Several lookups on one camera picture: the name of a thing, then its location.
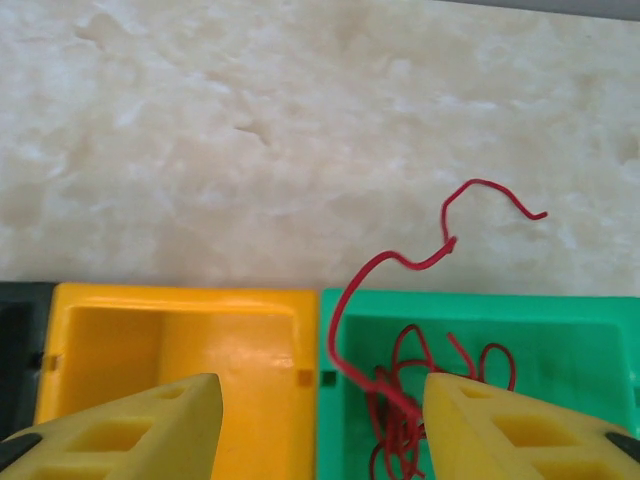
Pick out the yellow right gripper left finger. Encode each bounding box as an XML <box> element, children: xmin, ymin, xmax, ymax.
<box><xmin>0</xmin><ymin>372</ymin><xmax>224</xmax><ymax>480</ymax></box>

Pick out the green plastic bin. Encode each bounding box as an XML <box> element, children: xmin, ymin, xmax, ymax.
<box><xmin>315</xmin><ymin>287</ymin><xmax>640</xmax><ymax>480</ymax></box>

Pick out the yellow plastic bin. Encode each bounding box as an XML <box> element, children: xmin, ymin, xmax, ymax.
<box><xmin>34</xmin><ymin>282</ymin><xmax>321</xmax><ymax>480</ymax></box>

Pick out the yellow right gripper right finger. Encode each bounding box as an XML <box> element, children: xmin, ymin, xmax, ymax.
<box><xmin>422</xmin><ymin>372</ymin><xmax>640</xmax><ymax>480</ymax></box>

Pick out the thin red cable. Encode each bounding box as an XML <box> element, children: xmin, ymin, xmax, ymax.
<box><xmin>325</xmin><ymin>178</ymin><xmax>549</xmax><ymax>480</ymax></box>

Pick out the black plastic bin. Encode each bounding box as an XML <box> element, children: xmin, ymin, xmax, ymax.
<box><xmin>0</xmin><ymin>281</ymin><xmax>57</xmax><ymax>439</ymax></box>

